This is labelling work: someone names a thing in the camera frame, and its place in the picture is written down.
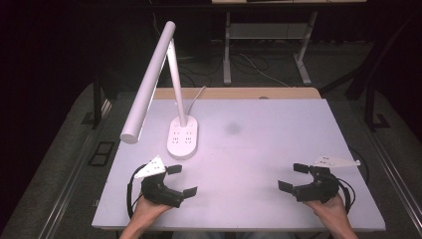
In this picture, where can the black rectangular floor frame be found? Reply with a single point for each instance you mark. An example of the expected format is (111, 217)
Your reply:
(102, 153)

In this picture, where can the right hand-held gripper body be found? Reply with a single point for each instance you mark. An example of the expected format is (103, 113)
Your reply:
(323, 189)

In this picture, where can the person's right hand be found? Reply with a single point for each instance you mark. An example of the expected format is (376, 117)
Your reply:
(331, 210)

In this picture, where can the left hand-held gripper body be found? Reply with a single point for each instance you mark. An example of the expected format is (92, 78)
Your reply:
(156, 191)

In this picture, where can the white desk lamp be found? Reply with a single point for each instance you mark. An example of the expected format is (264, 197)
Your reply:
(149, 86)

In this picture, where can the black stand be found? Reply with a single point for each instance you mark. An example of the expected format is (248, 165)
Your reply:
(371, 99)
(97, 103)

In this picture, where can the grey metal stand frame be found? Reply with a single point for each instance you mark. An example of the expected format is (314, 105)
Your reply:
(268, 31)

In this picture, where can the person's left hand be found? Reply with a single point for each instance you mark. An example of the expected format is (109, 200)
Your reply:
(146, 210)

